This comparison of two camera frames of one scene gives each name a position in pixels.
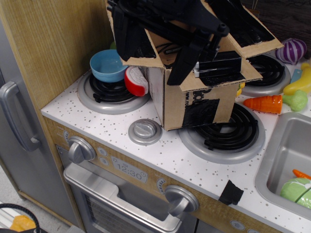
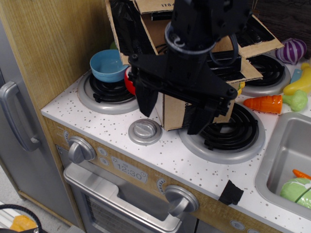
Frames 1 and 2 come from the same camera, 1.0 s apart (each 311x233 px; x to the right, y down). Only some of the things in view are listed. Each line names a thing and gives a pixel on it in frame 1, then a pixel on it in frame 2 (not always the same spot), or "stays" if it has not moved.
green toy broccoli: [297, 102] stays
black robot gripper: [193, 14] to [198, 26]
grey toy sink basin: [288, 148] stays
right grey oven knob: [181, 199] stays
